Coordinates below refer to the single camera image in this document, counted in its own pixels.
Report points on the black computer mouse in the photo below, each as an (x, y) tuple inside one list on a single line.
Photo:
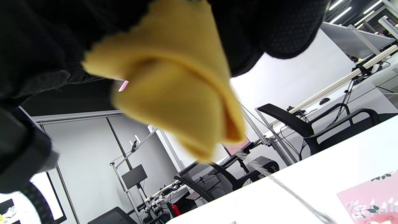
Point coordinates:
[(325, 101)]

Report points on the white metal stand frame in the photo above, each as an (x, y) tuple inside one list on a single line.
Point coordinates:
[(124, 180)]

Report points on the black monitor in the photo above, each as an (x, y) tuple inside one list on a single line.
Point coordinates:
[(134, 176)]

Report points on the white lit screen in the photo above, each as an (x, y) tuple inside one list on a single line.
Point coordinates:
[(46, 196)]

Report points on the pink screen laptop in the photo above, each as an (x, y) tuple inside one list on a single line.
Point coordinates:
[(239, 147)]

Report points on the grey partition panel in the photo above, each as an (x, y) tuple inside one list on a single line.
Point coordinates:
[(351, 40)]

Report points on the red bottle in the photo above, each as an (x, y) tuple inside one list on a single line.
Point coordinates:
[(175, 210)]

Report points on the yellow cloth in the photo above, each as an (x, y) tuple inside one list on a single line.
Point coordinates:
[(174, 93)]

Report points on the pink floral box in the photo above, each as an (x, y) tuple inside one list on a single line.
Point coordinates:
[(373, 199)]

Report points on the black computer tower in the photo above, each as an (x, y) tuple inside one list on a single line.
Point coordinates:
[(267, 165)]

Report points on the person's right hand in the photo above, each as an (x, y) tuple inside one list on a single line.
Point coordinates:
[(46, 37)]

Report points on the black mesh office chair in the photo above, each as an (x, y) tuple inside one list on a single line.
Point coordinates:
[(199, 183), (289, 119)]

